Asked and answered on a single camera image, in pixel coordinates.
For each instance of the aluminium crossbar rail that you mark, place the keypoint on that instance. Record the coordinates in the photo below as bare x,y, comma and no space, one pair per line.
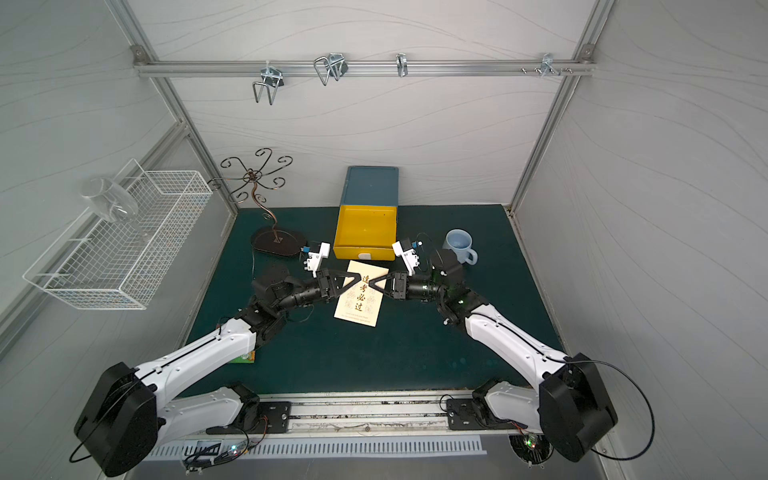
356,68

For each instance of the brown metal jewelry stand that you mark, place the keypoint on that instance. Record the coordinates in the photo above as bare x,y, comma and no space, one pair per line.
245,183

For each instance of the clear glass cup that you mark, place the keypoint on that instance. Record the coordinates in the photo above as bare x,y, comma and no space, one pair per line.
109,200

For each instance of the teal drawer cabinet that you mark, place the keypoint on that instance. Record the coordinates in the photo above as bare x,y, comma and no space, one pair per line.
371,186

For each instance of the green red snack packet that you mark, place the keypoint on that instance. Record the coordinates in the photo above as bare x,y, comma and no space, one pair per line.
248,358

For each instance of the aluminium front rail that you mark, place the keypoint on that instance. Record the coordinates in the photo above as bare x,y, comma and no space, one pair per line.
377,413

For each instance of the right controller board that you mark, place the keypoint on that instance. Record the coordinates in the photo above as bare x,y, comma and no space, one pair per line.
531,448

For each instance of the beige postcard with calligraphy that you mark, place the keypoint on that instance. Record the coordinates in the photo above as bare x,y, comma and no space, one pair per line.
361,304

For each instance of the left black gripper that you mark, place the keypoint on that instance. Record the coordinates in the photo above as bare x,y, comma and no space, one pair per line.
324,285

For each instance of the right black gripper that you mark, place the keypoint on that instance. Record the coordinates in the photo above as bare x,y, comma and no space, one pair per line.
399,285

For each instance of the metal wire hook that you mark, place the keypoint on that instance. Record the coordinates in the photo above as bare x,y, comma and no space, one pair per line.
332,66

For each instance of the metal bracket hook right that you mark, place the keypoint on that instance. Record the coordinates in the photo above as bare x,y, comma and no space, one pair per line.
547,67

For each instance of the light blue mug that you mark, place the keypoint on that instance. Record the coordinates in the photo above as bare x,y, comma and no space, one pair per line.
460,243

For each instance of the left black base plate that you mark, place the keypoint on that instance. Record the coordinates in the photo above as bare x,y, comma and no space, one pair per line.
276,417

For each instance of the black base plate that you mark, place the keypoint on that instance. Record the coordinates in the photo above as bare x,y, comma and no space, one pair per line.
276,417
472,414

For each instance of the green mat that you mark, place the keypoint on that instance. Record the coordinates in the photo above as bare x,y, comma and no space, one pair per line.
410,348

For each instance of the metal double hook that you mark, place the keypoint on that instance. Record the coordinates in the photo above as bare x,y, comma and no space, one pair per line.
266,88

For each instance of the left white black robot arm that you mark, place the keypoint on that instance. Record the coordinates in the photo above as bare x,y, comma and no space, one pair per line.
131,410

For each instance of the white wire basket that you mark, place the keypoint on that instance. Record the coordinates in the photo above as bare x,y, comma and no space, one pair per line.
100,265

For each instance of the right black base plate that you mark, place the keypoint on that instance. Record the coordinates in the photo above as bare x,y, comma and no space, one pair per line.
472,414

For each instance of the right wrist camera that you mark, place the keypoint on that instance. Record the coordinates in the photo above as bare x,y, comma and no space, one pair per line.
405,250

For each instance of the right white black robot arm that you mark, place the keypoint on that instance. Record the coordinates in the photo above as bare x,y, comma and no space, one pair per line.
565,401

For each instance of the small metal clip hook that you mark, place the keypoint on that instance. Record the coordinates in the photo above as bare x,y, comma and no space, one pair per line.
401,65

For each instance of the white vent strip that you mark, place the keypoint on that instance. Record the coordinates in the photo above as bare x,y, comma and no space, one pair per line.
367,447

